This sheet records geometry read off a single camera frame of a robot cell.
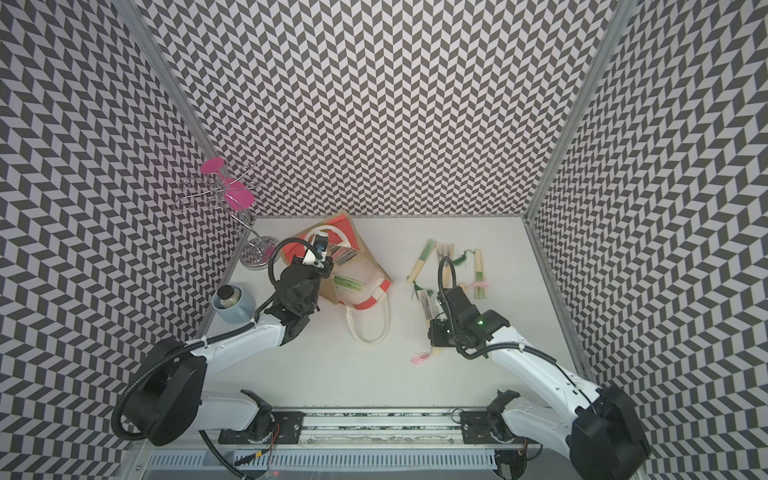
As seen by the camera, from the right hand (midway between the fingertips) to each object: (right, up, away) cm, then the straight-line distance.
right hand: (434, 340), depth 81 cm
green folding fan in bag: (-27, +13, +17) cm, 35 cm away
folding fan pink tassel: (-3, +11, +9) cm, 14 cm away
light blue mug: (-56, +6, +6) cm, 57 cm away
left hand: (-33, +27, +1) cm, 43 cm away
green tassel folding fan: (0, +23, +25) cm, 34 cm away
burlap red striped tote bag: (-24, +14, +19) cm, 34 cm away
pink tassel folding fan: (+7, +24, +27) cm, 37 cm away
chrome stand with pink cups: (-58, +43, +4) cm, 72 cm away
